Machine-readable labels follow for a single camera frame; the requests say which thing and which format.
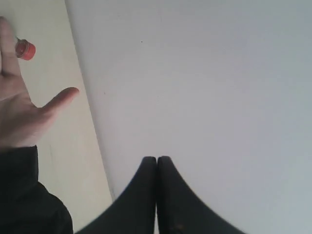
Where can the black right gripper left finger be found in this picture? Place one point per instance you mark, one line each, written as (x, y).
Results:
(133, 212)

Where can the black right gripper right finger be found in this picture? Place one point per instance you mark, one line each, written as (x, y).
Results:
(180, 210)

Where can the clear red-label cola bottle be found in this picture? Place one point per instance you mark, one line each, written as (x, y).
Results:
(24, 49)

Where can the black sleeved forearm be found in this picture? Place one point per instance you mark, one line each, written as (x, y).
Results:
(26, 206)

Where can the person's open bare hand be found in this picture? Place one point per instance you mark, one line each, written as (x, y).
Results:
(22, 123)

